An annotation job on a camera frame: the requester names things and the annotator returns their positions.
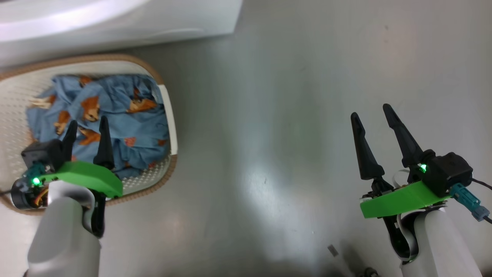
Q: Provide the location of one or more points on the cream perforated laundry basket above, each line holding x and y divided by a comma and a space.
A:
15, 100

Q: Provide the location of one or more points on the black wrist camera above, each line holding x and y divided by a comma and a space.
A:
42, 154
449, 173

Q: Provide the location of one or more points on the white washing machine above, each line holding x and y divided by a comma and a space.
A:
115, 34

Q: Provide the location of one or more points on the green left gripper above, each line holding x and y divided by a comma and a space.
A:
88, 177

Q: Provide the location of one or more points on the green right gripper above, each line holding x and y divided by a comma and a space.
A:
399, 202

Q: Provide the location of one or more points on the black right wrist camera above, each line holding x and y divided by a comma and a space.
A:
449, 173

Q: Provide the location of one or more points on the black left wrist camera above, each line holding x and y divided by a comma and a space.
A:
42, 154

